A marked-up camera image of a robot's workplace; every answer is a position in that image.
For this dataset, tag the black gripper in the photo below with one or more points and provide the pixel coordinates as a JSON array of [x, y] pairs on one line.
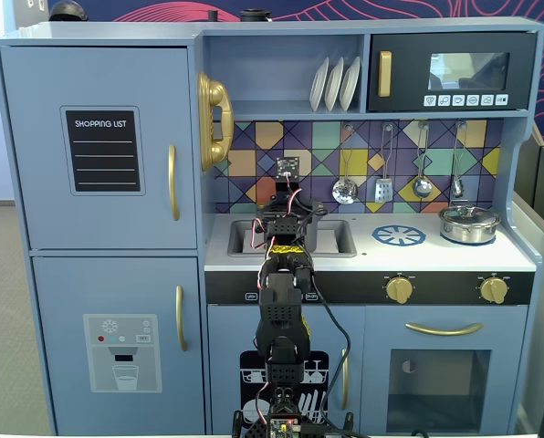
[[285, 202]]

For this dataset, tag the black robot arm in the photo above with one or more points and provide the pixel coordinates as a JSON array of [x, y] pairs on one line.
[[279, 310]]

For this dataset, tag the shiny steel pot lid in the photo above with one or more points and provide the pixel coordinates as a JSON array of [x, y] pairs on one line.
[[468, 214]]

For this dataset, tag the gray sink basin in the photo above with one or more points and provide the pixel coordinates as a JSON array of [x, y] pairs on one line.
[[240, 237]]

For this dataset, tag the metal skimmer spoon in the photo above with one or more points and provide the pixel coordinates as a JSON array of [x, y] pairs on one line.
[[345, 191]]

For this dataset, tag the colourful tile backsplash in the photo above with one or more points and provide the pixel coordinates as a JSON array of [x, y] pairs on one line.
[[299, 141]]

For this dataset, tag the metal slotted spatula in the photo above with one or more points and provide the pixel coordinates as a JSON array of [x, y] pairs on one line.
[[383, 190]]

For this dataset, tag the white toy plate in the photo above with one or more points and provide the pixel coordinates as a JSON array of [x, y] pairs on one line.
[[318, 86], [350, 84], [334, 86]]

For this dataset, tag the gold toy telephone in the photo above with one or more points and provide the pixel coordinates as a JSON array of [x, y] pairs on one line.
[[215, 100]]

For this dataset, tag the metal ladle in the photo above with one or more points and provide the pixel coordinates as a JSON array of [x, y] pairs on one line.
[[421, 187]]

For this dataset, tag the gold stove knob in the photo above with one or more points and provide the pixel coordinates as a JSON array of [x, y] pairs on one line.
[[494, 289], [399, 289]]

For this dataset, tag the small metal hanging utensil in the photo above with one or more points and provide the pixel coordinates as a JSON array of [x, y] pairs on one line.
[[457, 186]]

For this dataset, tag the black microwave door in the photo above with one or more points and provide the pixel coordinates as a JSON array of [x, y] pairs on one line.
[[409, 73]]

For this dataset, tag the black shopping list board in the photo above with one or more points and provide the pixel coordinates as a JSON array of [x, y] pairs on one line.
[[102, 150]]

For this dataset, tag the black cylinder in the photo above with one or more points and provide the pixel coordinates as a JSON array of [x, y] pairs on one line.
[[255, 16]]

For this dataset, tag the small black peg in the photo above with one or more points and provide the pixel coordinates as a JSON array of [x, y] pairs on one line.
[[213, 15]]

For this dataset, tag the black table clamp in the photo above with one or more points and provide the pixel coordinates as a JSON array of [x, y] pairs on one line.
[[238, 423], [348, 420]]

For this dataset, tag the blue freezer door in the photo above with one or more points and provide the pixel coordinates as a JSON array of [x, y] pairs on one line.
[[62, 292]]

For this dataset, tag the blue toy kitchen body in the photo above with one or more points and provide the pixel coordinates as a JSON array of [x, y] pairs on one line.
[[117, 32]]

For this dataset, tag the blue oven door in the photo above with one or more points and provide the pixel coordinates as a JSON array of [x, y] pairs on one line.
[[505, 337]]

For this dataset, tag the blue fridge door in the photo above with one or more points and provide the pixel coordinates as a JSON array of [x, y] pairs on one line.
[[34, 137]]

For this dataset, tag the black rounded object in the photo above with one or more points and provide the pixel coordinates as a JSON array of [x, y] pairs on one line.
[[67, 11]]

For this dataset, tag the small wrist camera board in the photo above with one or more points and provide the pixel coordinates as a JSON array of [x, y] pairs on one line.
[[286, 167]]

